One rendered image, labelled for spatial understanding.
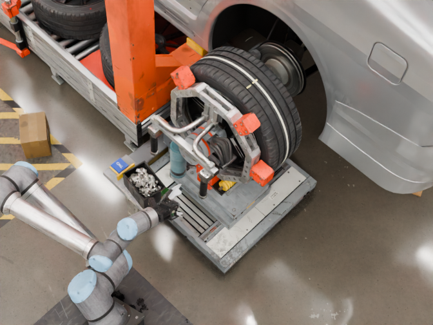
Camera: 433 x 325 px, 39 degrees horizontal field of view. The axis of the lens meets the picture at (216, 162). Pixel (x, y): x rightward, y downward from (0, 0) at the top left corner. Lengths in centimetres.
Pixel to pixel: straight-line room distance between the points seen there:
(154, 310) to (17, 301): 83
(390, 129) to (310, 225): 116
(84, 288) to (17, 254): 94
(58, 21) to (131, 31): 130
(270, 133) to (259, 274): 108
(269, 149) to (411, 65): 74
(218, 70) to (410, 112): 86
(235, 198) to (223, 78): 97
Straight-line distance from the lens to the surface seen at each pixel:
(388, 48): 253
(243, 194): 352
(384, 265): 376
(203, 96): 276
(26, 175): 290
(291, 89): 325
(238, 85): 274
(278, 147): 284
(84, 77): 385
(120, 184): 328
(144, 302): 316
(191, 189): 358
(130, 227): 259
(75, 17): 403
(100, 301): 286
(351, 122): 291
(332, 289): 362
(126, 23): 282
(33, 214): 276
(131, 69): 303
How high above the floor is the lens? 328
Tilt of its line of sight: 58 degrees down
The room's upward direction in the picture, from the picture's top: 7 degrees clockwise
